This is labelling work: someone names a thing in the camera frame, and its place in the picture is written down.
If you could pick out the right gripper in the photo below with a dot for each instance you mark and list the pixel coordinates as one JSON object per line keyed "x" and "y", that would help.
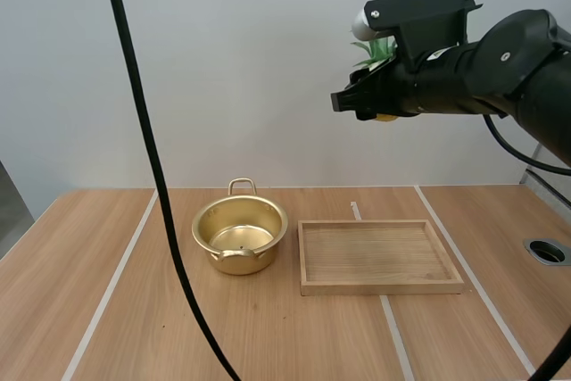
{"x": 387, "y": 93}

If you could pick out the yellow toy pineapple green crown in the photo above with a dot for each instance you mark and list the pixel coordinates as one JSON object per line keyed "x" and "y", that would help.
{"x": 378, "y": 52}

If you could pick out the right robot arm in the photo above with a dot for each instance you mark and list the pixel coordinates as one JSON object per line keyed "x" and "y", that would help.
{"x": 504, "y": 73}

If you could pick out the shallow wooden tray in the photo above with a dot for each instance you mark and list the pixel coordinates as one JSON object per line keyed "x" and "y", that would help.
{"x": 374, "y": 260}

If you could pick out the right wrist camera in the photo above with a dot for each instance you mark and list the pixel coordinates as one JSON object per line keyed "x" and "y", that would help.
{"x": 419, "y": 13}

